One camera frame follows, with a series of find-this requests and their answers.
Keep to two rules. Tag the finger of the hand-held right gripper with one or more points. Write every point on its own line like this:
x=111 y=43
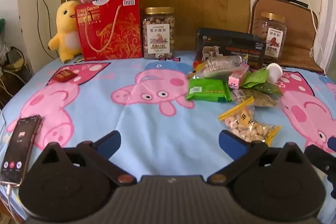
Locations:
x=332 y=144

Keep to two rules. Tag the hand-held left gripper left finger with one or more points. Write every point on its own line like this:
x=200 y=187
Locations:
x=114 y=138

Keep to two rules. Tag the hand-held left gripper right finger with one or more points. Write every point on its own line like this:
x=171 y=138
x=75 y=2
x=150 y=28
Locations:
x=228 y=141

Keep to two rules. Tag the zip bag of nuts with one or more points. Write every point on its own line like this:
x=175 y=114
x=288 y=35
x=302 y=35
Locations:
x=244 y=127

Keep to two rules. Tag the clear bag of seeds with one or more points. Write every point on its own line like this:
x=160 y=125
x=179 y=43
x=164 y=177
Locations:
x=262 y=100

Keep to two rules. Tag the green snack packet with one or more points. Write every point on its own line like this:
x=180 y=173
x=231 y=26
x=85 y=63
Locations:
x=207 y=90

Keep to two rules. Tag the small pink box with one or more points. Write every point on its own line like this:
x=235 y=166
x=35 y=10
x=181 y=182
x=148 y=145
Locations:
x=235 y=79

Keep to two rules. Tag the dark green packet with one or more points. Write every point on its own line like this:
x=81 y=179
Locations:
x=267 y=88

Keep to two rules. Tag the light green packet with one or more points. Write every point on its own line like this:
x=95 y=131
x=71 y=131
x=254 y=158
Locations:
x=256 y=78

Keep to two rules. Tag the clear biscuit zip bag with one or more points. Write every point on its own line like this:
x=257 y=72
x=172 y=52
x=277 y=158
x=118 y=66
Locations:
x=220 y=65

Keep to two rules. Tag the white round container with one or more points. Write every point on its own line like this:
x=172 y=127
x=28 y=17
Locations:
x=274 y=72

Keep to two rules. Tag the black box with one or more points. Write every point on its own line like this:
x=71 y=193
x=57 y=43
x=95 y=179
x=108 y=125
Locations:
x=236 y=48

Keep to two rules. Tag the small red packet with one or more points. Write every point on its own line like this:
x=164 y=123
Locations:
x=64 y=75

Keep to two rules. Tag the black smartphone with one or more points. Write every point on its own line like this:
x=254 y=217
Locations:
x=18 y=145

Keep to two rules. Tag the red gift box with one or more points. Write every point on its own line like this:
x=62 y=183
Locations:
x=110 y=37

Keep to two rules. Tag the brown seat cushion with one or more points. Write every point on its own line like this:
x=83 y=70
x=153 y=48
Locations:
x=299 y=37

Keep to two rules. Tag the yellow duck plush toy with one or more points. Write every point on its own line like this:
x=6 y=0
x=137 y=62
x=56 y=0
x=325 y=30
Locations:
x=65 y=29

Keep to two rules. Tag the cashew nut jar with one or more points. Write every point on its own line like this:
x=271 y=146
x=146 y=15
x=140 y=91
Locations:
x=158 y=27

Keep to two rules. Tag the pecan nut jar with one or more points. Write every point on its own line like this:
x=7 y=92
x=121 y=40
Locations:
x=273 y=29

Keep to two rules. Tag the green bag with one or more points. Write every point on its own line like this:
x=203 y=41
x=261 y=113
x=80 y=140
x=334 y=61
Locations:
x=2 y=28

